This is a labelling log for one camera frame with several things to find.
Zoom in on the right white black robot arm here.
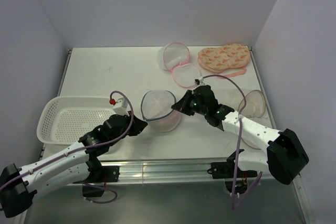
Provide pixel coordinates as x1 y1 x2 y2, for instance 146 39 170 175
171 85 309 185

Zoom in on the purple cable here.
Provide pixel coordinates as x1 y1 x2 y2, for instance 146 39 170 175
0 91 134 205
203 74 263 210

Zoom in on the grey trimmed mesh laundry bag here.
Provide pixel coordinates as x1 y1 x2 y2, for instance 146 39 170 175
141 89 182 133

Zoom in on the peach patterned laundry bag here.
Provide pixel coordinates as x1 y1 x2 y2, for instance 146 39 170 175
197 43 251 78

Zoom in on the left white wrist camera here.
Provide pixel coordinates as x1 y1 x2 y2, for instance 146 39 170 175
109 98 129 116

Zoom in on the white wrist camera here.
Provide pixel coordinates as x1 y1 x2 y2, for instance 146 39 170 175
109 98 129 116
194 77 205 87

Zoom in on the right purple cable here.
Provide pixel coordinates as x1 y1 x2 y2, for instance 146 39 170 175
203 74 263 210

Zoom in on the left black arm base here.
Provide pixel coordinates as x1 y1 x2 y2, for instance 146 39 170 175
77 165 120 204

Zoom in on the aluminium mounting rail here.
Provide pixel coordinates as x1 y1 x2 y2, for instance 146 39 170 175
60 158 301 187

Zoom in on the clear mesh laundry bag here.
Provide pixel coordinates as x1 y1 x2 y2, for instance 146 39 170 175
227 89 270 150

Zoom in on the pink trimmed mesh laundry bag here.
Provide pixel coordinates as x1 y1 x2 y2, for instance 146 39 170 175
156 42 201 88

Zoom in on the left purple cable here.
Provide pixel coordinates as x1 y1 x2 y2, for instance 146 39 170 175
0 91 134 205

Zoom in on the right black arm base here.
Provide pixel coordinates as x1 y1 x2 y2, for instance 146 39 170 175
207 156 257 194

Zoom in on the white plastic basket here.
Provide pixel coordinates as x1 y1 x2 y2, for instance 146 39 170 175
37 97 114 145

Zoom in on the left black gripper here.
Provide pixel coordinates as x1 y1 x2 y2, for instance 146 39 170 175
109 110 147 146

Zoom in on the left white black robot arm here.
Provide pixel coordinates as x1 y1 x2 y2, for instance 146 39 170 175
1 114 148 218

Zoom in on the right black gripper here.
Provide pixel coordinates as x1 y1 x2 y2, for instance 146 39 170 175
172 89 208 115

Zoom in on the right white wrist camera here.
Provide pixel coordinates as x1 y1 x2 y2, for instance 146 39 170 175
194 77 205 87

